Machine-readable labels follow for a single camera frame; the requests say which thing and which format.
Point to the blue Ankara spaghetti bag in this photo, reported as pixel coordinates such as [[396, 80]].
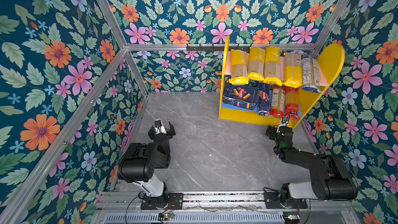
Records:
[[310, 75]]

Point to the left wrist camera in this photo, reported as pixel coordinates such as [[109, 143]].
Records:
[[158, 127]]

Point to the yellow Pastatime spaghetti bag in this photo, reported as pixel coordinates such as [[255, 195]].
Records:
[[256, 64]]

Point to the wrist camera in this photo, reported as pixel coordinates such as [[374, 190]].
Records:
[[281, 124], [158, 127]]

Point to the blue Barilla rigatoni box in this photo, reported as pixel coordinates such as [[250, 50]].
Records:
[[241, 96]]

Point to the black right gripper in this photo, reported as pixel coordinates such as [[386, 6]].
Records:
[[274, 131]]

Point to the aluminium frame post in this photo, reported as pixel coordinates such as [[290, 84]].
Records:
[[121, 42]]

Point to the red spaghetti bag white label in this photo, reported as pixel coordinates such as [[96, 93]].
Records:
[[278, 102]]

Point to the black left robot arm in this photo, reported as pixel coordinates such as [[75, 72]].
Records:
[[140, 160]]

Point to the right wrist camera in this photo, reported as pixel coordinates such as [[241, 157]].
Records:
[[281, 124]]

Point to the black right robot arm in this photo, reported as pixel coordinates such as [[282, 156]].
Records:
[[329, 177]]

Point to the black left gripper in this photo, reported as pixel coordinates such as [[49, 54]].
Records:
[[168, 134]]

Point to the yellow-ended clear spaghetti bag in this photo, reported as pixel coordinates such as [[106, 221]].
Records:
[[293, 70]]

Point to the yellow pink blue shelf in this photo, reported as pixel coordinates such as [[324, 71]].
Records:
[[330, 61]]

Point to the blue Barilla spaghetti box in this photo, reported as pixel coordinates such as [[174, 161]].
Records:
[[264, 101]]

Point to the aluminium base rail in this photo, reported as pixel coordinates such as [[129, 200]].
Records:
[[221, 207]]

